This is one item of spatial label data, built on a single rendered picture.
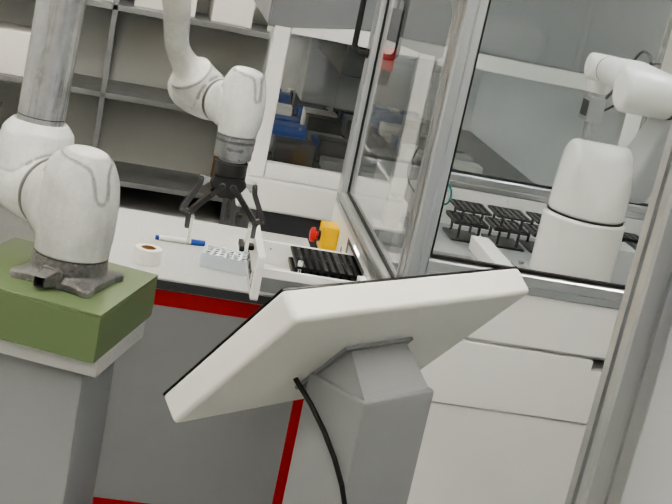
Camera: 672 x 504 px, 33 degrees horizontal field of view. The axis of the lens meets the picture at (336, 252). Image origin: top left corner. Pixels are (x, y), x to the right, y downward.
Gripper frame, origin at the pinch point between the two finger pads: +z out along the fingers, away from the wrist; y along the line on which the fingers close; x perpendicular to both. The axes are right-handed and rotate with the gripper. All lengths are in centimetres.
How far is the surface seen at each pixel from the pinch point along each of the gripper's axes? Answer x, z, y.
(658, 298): -163, -47, 31
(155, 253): 21.3, 11.4, -13.7
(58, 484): -40, 46, -26
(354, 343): -106, -18, 16
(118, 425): 14, 56, -16
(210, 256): 27.7, 11.8, 0.5
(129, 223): 59, 15, -22
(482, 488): -52, 29, 60
